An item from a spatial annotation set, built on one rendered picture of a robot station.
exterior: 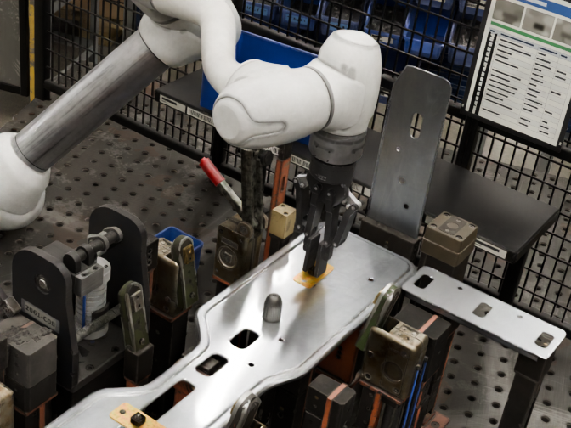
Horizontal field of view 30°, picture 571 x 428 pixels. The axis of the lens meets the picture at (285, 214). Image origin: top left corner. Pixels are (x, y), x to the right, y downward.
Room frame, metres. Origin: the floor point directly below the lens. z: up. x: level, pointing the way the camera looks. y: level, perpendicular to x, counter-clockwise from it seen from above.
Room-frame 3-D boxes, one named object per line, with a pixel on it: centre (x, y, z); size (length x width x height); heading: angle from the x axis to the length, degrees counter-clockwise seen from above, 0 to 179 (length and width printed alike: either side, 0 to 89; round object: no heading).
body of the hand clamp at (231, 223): (1.62, 0.08, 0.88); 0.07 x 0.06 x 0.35; 60
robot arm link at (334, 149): (1.53, -0.07, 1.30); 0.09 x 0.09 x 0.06
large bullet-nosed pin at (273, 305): (1.43, 0.00, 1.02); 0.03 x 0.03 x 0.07
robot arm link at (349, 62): (1.53, -0.06, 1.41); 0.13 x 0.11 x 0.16; 135
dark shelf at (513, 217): (2.01, -0.11, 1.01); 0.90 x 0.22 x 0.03; 60
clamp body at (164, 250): (1.48, 0.19, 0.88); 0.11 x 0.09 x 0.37; 60
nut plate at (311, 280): (1.53, -0.06, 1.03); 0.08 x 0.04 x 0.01; 150
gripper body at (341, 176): (1.53, -0.06, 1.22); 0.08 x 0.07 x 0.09; 60
